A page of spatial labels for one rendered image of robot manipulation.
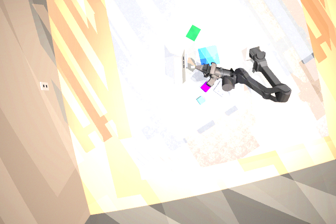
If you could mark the purple rectangular block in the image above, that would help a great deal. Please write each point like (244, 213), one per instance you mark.
(205, 87)

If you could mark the blue square zone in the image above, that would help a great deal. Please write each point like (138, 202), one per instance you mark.
(208, 55)

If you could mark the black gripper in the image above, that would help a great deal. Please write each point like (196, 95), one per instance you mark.
(213, 70)

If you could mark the grey panel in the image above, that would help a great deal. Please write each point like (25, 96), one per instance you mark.
(180, 66)

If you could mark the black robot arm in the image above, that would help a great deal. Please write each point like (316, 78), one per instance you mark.
(230, 78)

